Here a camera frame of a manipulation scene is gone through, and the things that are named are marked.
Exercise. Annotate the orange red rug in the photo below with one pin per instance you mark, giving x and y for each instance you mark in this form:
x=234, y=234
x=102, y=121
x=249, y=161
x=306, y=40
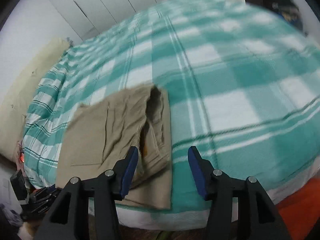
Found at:
x=300, y=211

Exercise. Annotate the teal plaid bedspread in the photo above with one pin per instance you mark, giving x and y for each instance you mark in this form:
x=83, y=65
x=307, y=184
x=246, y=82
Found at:
x=243, y=88

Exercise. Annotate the pile of dark clothes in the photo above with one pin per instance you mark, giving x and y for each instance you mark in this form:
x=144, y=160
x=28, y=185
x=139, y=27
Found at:
x=287, y=9

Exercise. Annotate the beige khaki pants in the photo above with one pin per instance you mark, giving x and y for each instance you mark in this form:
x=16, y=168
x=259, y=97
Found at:
x=101, y=134

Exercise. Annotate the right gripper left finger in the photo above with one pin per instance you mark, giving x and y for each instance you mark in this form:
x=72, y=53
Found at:
x=124, y=171

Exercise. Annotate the cream padded headboard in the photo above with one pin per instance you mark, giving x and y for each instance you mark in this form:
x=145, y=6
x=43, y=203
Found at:
x=17, y=100

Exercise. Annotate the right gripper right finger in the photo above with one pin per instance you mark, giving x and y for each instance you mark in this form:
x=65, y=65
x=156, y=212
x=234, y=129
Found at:
x=202, y=171

